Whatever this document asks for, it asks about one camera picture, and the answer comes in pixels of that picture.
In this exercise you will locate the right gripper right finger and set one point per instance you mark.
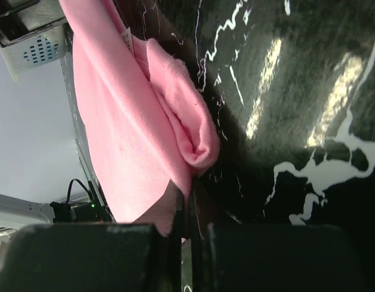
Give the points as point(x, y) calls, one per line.
point(229, 256)

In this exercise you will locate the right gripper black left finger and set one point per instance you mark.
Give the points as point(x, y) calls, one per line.
point(142, 256)

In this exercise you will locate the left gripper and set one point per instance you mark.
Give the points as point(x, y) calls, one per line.
point(20, 20)

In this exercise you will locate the pink t-shirt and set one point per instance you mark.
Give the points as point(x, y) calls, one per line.
point(148, 128)

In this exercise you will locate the white plastic basket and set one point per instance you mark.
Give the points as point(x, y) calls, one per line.
point(35, 51)

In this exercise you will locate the black power adapter box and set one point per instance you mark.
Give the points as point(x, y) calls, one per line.
point(92, 210)

